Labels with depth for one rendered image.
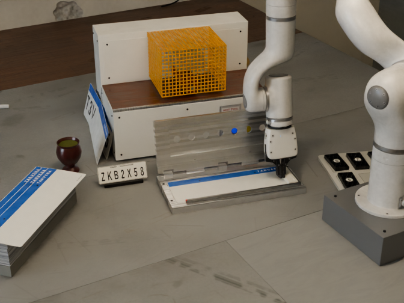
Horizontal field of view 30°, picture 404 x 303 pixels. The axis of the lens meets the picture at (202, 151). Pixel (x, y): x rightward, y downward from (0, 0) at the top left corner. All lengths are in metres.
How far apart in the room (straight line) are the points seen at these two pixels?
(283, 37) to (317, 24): 2.62
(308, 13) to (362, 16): 2.74
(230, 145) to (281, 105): 0.25
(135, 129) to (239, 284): 0.76
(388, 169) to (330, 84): 1.15
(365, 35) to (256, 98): 0.43
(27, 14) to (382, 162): 2.34
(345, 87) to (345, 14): 1.15
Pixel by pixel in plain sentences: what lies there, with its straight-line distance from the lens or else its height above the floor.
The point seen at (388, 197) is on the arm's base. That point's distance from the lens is 2.19.
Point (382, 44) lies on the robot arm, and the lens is 2.10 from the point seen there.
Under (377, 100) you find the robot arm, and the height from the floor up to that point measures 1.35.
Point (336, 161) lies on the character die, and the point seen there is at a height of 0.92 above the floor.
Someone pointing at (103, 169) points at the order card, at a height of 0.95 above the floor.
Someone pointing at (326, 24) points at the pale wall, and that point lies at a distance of 4.94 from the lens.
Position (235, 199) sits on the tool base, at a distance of 2.35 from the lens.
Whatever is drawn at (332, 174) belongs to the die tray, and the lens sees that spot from 2.54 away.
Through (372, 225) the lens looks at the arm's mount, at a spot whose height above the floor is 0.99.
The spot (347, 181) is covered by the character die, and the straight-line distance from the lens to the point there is 2.48.
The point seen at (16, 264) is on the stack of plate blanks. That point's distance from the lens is 2.13.
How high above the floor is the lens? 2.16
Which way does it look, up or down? 28 degrees down
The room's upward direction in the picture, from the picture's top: straight up
